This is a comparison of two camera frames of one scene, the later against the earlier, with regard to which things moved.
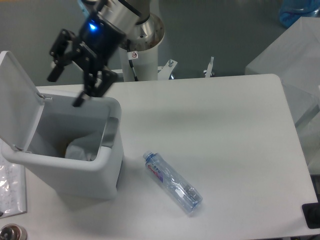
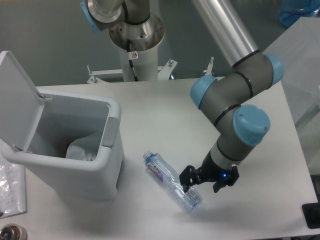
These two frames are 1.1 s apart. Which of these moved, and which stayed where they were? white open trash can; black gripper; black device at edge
Moved: black gripper
Stayed: black device at edge; white open trash can
